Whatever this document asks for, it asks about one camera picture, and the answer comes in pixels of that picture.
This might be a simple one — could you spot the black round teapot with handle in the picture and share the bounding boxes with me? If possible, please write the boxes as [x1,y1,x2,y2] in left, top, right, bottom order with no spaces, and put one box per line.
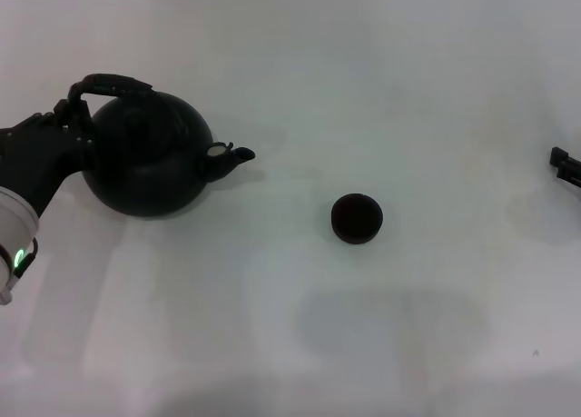
[67,73,257,218]

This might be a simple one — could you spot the small dark round teacup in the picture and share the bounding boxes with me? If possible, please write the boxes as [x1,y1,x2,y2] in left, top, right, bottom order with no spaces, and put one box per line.
[330,192,385,245]

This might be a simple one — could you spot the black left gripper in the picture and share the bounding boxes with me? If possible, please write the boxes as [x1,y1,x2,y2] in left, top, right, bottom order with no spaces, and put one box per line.
[0,97,99,222]

